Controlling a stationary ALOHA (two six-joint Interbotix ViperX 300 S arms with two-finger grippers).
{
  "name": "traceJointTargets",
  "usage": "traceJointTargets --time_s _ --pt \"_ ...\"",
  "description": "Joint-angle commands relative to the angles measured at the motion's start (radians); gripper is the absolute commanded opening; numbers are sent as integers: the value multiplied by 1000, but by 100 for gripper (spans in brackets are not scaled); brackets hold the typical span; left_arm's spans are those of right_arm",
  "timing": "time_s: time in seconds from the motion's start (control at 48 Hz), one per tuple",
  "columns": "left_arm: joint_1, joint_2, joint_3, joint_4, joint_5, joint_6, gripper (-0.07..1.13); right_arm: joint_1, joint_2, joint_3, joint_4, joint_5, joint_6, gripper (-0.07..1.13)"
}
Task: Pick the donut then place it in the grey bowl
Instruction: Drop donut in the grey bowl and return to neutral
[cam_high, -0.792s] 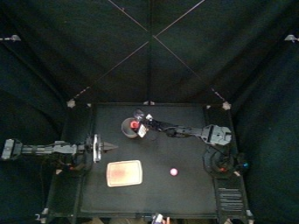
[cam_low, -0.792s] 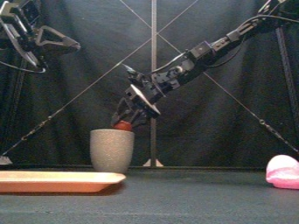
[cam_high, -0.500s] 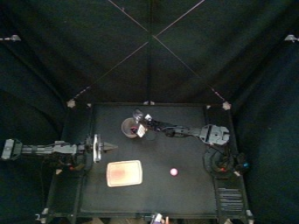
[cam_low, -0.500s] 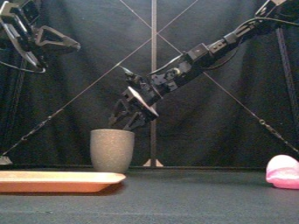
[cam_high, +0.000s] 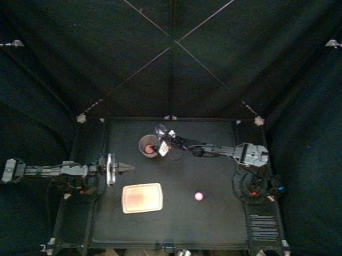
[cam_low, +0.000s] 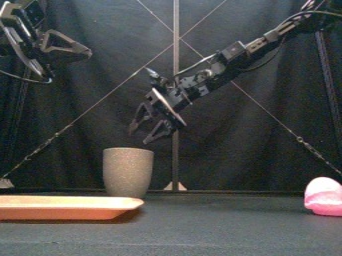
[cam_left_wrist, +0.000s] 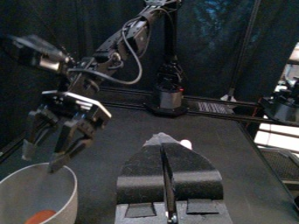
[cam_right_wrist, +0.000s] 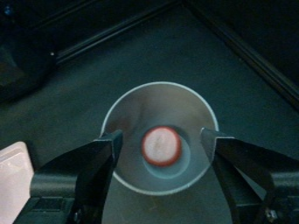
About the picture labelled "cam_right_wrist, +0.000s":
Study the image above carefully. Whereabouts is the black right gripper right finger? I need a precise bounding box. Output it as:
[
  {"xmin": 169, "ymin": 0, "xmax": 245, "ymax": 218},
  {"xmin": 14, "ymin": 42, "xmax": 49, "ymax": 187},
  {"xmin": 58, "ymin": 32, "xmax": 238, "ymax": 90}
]
[{"xmin": 198, "ymin": 127, "xmax": 299, "ymax": 224}]

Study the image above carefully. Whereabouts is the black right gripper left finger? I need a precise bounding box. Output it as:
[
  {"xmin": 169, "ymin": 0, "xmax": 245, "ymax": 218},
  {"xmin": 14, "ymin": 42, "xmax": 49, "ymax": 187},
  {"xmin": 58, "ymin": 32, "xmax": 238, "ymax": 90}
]
[{"xmin": 13, "ymin": 129, "xmax": 125, "ymax": 224}]

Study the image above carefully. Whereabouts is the red rimmed white donut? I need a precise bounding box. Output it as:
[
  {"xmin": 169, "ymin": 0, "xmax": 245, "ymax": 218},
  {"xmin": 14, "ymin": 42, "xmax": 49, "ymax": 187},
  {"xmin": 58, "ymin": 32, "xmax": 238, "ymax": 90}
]
[{"xmin": 140, "ymin": 125, "xmax": 182, "ymax": 168}]

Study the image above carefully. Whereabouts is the grey bowl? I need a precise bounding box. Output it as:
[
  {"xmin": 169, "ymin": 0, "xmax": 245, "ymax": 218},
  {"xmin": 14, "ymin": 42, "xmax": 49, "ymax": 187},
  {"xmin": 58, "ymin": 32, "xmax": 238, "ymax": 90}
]
[{"xmin": 98, "ymin": 80, "xmax": 220, "ymax": 197}]

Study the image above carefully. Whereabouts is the translucent white plastic container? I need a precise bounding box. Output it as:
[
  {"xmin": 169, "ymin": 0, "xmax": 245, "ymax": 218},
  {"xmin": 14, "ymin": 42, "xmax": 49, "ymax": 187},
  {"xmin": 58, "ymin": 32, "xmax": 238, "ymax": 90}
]
[{"xmin": 0, "ymin": 141, "xmax": 35, "ymax": 224}]

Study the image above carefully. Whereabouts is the black aluminium frame rail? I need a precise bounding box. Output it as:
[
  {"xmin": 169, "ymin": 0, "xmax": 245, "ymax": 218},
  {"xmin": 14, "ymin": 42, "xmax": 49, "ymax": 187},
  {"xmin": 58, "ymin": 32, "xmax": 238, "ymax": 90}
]
[
  {"xmin": 53, "ymin": 0, "xmax": 184, "ymax": 66},
  {"xmin": 182, "ymin": 0, "xmax": 299, "ymax": 112}
]

